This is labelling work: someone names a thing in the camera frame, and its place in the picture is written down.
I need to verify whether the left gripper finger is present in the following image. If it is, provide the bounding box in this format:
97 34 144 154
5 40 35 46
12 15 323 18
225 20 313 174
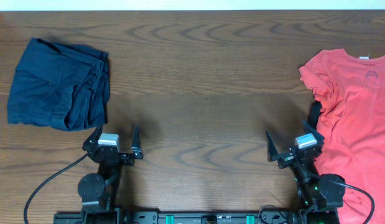
86 125 103 144
131 126 142 154

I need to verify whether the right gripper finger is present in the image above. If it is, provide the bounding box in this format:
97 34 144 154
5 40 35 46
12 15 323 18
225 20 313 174
266 131 279 161
302 120 325 143

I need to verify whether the red orange t-shirt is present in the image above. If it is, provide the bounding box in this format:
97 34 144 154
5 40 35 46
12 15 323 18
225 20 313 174
299 49 385 223

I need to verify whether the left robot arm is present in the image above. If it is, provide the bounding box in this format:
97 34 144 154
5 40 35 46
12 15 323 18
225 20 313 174
78 126 144 224

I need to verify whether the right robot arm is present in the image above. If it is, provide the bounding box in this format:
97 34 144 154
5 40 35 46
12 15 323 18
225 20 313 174
266 121 345 223

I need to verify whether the black garment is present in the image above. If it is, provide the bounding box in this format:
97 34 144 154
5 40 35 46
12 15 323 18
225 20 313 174
308 101 322 129

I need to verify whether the folded navy blue garment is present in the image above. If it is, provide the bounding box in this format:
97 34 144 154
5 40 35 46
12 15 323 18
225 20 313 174
7 38 110 131

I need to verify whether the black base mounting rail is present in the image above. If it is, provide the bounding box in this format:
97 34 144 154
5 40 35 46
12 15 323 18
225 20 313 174
53 211 300 224

